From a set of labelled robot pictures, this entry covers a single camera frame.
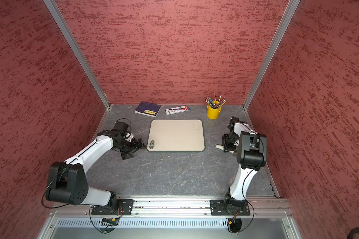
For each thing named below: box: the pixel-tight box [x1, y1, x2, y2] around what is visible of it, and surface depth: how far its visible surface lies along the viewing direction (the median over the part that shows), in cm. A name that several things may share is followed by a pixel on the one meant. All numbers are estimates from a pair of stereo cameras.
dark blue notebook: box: [134, 101, 163, 118], surface depth 120 cm
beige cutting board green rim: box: [146, 119, 205, 152], surface depth 106 cm
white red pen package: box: [165, 105, 191, 116], surface depth 120 cm
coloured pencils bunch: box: [205, 93, 227, 110], surface depth 108 cm
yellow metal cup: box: [206, 100, 222, 120], surface depth 112 cm
